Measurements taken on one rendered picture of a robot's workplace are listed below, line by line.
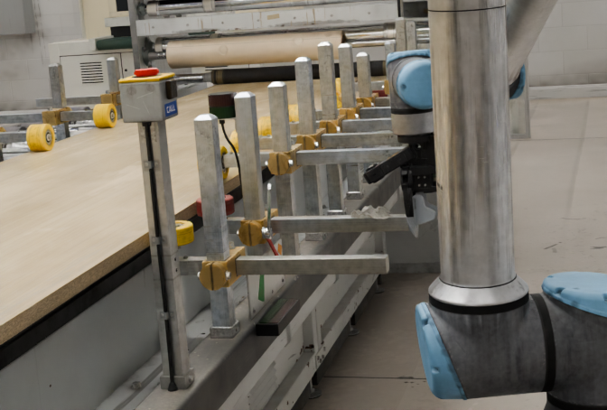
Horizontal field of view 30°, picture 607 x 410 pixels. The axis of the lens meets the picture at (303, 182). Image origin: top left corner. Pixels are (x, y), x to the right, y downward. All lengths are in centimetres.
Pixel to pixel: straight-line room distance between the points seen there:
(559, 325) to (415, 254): 339
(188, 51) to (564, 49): 649
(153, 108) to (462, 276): 55
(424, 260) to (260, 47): 119
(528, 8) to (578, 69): 929
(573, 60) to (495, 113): 946
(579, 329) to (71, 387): 87
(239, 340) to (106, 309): 26
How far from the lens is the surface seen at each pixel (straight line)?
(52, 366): 197
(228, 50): 500
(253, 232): 232
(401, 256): 511
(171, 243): 186
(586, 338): 173
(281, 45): 494
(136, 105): 181
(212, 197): 209
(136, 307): 229
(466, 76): 161
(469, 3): 160
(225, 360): 205
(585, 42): 1107
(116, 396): 216
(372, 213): 232
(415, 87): 211
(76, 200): 259
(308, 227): 236
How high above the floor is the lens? 136
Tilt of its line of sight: 10 degrees down
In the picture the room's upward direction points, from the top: 4 degrees counter-clockwise
